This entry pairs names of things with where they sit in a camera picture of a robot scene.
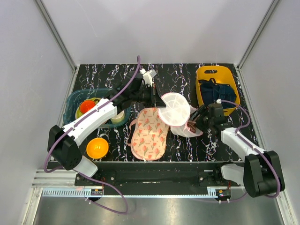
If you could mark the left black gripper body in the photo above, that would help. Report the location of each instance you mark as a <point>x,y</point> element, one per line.
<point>144,95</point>

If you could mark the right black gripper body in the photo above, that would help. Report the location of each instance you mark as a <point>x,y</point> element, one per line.
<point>210,121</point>

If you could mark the pink satin bra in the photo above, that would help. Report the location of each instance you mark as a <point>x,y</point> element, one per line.
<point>192,126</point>

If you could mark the white mesh laundry bag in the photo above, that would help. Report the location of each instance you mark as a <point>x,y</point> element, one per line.
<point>176,114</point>

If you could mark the dark blue lace bra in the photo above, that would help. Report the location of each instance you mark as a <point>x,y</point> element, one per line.
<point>224,92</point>

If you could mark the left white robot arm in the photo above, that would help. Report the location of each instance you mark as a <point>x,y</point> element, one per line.
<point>64,142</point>

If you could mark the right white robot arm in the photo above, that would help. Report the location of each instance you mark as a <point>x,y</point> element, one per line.
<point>261,173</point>

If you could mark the navy blue bra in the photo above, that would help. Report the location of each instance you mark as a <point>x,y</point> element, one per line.
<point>209,90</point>

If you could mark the yellow plastic basket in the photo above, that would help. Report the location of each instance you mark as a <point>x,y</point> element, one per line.
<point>221,74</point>

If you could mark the orange plastic cup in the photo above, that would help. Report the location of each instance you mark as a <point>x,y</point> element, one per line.
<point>86,105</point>

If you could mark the green dotted plate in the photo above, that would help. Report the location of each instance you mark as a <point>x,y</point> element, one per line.
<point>78,114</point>

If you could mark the teal transparent plastic bin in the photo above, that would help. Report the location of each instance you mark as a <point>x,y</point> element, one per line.
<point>77,97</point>

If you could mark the orange plastic bowl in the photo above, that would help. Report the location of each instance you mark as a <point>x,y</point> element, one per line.
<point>97,148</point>

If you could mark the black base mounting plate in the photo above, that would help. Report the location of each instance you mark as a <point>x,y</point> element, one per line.
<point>163,178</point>

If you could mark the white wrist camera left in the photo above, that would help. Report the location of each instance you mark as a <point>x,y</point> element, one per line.
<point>148,76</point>

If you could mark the aluminium frame rail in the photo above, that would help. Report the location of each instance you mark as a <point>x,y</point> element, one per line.
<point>52,28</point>

